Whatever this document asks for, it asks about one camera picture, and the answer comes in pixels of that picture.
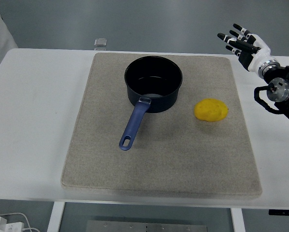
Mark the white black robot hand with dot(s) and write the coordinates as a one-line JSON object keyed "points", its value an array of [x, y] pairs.
{"points": [[256, 59]]}

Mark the beige fabric mat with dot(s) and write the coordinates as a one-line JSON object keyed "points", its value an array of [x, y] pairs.
{"points": [[158, 154]]}

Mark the black table control panel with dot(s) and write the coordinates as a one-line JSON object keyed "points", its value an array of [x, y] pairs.
{"points": [[283, 212]]}

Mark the small clear plastic block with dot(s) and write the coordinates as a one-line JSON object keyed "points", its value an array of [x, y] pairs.
{"points": [[101, 42]]}

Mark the white table leg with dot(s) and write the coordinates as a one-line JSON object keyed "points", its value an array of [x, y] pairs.
{"points": [[55, 217], [238, 221]]}

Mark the grey metal plate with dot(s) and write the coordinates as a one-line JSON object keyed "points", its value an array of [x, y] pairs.
{"points": [[146, 227]]}

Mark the white power strip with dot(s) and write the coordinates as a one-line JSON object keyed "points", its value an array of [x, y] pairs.
{"points": [[6, 226]]}

